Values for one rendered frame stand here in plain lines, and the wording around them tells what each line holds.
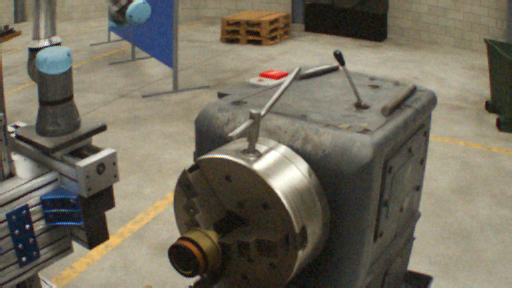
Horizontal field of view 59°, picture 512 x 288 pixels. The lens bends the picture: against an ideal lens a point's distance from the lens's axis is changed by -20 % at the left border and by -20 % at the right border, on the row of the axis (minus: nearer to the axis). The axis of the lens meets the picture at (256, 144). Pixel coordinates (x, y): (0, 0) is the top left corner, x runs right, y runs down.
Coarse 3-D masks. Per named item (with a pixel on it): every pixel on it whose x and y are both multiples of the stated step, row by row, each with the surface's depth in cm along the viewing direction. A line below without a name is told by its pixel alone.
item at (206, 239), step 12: (192, 228) 101; (180, 240) 97; (192, 240) 97; (204, 240) 98; (216, 240) 100; (168, 252) 98; (180, 252) 101; (192, 252) 95; (204, 252) 96; (216, 252) 98; (180, 264) 100; (192, 264) 101; (204, 264) 96; (216, 264) 99; (192, 276) 96
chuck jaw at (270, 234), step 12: (240, 228) 104; (252, 228) 104; (264, 228) 103; (228, 240) 100; (240, 240) 99; (252, 240) 99; (264, 240) 99; (276, 240) 97; (288, 240) 100; (300, 240) 101; (228, 252) 99; (240, 252) 100; (252, 252) 99; (264, 252) 100; (276, 252) 98
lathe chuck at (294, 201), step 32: (224, 160) 104; (256, 160) 103; (288, 160) 106; (224, 192) 106; (256, 192) 102; (288, 192) 100; (224, 224) 114; (256, 224) 104; (288, 224) 99; (320, 224) 106; (288, 256) 102
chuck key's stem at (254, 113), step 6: (252, 108) 102; (252, 114) 101; (258, 114) 101; (258, 120) 102; (258, 126) 103; (252, 132) 103; (258, 132) 103; (252, 138) 103; (252, 144) 104; (252, 150) 105
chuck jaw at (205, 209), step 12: (192, 168) 109; (180, 180) 107; (192, 180) 105; (204, 180) 107; (192, 192) 106; (204, 192) 106; (192, 204) 104; (204, 204) 104; (216, 204) 106; (192, 216) 105; (204, 216) 103; (216, 216) 105; (204, 228) 102
